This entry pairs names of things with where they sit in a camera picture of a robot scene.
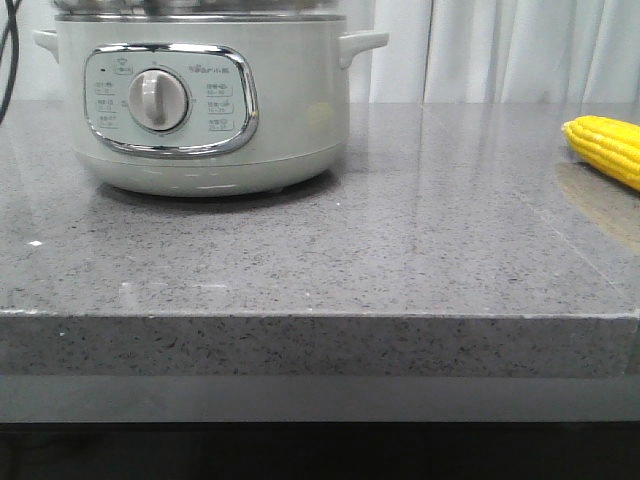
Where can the yellow toy corn cob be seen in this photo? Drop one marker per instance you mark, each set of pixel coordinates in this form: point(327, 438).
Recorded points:
point(609, 145)

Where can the pale green electric cooking pot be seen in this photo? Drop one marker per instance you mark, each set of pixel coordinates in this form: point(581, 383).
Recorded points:
point(206, 98)

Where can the white pleated curtain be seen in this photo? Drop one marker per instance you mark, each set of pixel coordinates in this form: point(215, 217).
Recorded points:
point(498, 51)

